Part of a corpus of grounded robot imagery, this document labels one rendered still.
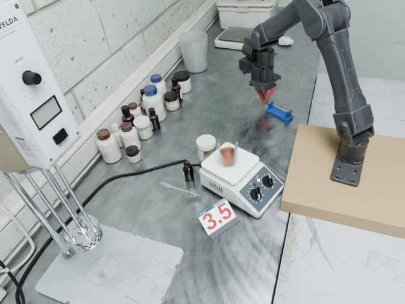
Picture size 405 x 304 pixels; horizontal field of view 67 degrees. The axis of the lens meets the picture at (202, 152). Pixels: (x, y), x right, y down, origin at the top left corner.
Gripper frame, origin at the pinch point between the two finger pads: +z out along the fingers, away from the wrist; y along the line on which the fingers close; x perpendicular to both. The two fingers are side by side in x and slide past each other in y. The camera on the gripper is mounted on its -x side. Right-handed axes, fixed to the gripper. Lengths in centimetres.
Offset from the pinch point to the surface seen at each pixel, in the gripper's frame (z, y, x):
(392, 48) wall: 25, -123, -6
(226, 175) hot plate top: -5.1, 39.5, 21.4
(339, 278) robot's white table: 5, 38, 54
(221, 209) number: 1, 45, 25
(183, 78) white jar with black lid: -5.7, 14.1, -30.1
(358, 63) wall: 36, -115, -20
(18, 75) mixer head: -49, 72, 26
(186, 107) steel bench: 1.8, 20.1, -22.4
